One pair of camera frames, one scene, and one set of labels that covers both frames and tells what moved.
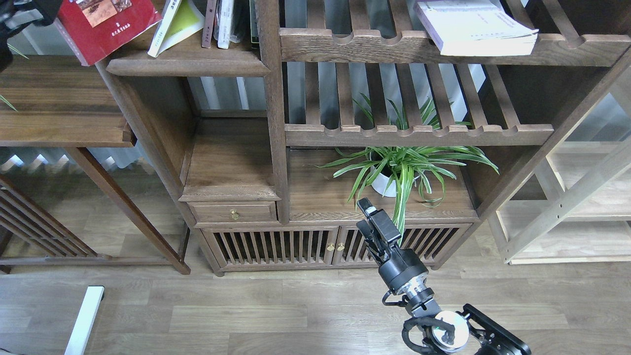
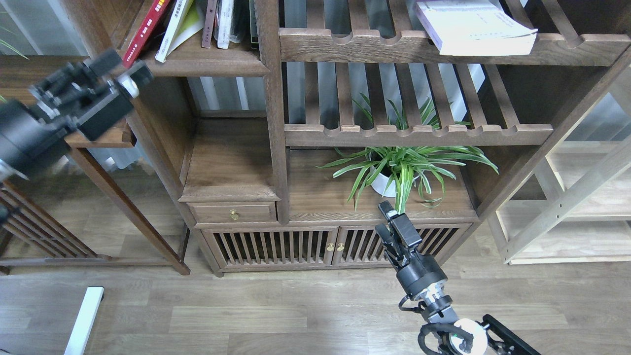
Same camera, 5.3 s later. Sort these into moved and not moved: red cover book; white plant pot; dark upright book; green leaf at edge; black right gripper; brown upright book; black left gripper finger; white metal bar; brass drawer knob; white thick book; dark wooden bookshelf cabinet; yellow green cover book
Moved: black left gripper finger; black right gripper; red cover book; yellow green cover book
Not moved: white thick book; brass drawer knob; dark wooden bookshelf cabinet; white plant pot; green leaf at edge; brown upright book; white metal bar; dark upright book
